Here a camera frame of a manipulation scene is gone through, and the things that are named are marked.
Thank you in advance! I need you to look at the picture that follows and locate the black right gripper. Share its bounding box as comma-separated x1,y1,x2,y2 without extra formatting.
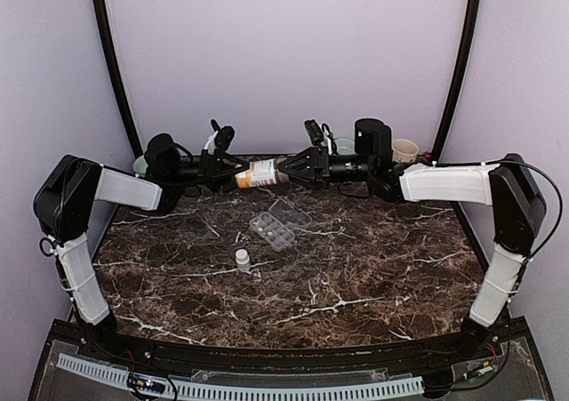
277,147,374,191

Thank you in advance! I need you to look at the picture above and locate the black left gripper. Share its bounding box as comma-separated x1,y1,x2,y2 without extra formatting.
170,148,257,193

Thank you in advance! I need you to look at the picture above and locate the orange pill bottle grey cap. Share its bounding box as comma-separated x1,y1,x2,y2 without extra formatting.
235,158,290,189

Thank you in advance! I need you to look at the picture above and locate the clear plastic pill organizer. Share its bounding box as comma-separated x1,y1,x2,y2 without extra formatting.
249,198,312,252

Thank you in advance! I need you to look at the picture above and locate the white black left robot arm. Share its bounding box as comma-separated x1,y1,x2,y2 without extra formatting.
33,127,251,326

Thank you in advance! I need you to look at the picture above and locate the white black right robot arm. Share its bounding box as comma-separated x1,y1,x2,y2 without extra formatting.
276,118,547,360

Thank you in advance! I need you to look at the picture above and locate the teal striped ceramic bowl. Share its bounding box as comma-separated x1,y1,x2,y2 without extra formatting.
334,138,355,156

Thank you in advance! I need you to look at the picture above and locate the pale green ceramic bowl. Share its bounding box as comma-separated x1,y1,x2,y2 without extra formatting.
132,156,148,176

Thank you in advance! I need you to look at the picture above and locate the small white pill bottle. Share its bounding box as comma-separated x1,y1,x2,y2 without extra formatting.
235,249,251,272

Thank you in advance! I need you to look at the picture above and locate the cream floral ceramic mug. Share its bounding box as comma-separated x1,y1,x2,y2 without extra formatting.
392,139,420,164

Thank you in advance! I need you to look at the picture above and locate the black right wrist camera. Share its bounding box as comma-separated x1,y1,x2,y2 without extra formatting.
304,119,325,148

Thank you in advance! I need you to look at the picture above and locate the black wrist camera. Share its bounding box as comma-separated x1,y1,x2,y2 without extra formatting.
208,119,235,153
304,119,325,148

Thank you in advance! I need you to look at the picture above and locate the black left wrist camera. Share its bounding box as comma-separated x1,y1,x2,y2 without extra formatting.
208,119,235,153

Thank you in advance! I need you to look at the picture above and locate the black left corner post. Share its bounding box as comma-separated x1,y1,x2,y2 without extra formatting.
92,0,143,157

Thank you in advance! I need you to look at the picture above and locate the black corner post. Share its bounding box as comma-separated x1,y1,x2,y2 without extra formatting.
92,0,143,157
431,0,481,160

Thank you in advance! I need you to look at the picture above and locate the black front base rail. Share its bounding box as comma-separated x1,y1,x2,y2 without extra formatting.
44,318,530,375

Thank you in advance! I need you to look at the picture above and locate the white slotted cable duct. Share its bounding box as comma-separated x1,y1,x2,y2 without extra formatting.
55,353,424,400

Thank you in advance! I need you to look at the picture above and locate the black right corner post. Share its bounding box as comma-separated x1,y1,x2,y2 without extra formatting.
431,0,481,160

